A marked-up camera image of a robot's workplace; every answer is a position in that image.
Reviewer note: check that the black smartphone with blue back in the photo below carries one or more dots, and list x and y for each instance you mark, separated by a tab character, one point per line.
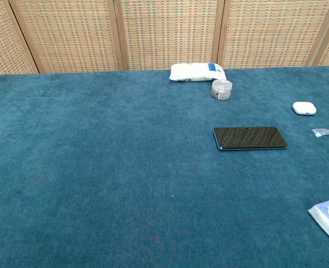
250	138

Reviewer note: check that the blue velvet table cloth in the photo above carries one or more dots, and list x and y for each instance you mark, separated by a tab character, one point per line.
125	173

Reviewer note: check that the white plastic tissue pack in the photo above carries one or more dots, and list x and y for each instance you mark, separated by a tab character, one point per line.
195	72

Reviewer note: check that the small clear plastic jar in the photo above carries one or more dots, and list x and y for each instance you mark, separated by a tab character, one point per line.
221	90

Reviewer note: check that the woven rattan folding screen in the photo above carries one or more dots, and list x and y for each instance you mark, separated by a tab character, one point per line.
164	33

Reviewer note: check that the white earbuds case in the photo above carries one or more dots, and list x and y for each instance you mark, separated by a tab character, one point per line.
304	108

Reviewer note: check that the clear plastic wrapped utensil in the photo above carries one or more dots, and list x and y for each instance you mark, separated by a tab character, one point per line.
327	131

